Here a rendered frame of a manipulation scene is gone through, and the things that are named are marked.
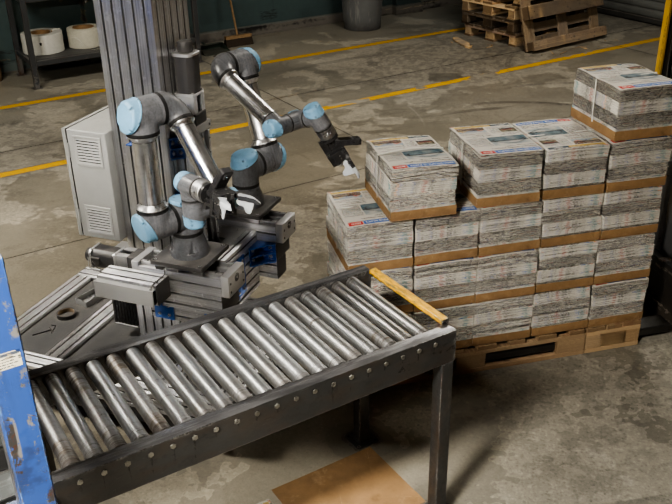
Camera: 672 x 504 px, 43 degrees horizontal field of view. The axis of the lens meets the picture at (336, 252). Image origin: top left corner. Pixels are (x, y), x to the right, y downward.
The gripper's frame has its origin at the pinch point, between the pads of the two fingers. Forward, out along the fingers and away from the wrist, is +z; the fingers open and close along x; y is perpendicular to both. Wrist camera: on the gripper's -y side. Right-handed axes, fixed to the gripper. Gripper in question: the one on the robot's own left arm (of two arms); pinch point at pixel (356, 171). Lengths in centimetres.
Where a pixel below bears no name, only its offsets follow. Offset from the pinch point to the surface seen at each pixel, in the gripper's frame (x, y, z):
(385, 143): -8.2, -17.2, 0.7
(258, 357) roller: 97, 61, -13
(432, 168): 21.9, -25.5, 6.3
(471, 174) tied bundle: 10.9, -40.2, 25.2
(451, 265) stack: 20, -13, 53
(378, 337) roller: 96, 26, 6
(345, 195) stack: -11.4, 9.0, 13.0
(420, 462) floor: 72, 42, 89
